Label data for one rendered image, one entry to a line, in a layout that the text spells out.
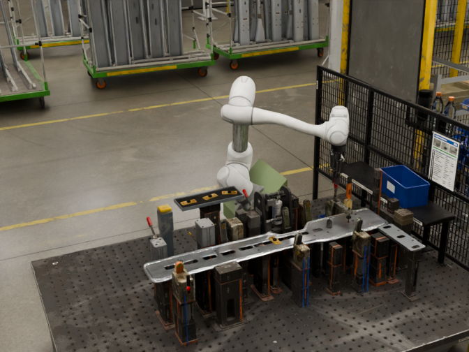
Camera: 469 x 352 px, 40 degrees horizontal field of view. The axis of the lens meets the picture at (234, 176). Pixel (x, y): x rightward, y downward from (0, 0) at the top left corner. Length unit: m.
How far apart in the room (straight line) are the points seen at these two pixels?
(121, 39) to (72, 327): 7.09
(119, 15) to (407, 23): 5.47
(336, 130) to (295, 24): 8.02
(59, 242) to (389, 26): 3.34
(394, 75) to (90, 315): 3.42
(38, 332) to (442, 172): 2.82
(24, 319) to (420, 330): 2.72
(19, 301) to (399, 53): 3.59
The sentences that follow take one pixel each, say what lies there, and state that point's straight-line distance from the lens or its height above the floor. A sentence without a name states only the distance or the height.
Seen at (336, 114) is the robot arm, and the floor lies 1.60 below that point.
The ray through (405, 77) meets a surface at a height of 1.25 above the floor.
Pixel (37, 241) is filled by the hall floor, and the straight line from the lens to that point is 5.80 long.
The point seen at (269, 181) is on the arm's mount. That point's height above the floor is 1.01.
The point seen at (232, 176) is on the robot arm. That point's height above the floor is 1.09.
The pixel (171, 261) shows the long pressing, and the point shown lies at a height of 1.00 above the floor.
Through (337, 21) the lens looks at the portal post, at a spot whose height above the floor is 0.84.
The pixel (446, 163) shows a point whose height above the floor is 1.30.
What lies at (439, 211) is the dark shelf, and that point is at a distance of 3.83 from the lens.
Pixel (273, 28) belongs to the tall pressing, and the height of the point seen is 0.52.
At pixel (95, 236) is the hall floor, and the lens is 5.73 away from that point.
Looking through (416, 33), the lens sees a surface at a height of 1.63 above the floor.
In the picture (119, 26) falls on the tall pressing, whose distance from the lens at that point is 10.06.
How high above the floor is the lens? 2.71
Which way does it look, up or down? 24 degrees down
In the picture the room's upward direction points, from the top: 1 degrees counter-clockwise
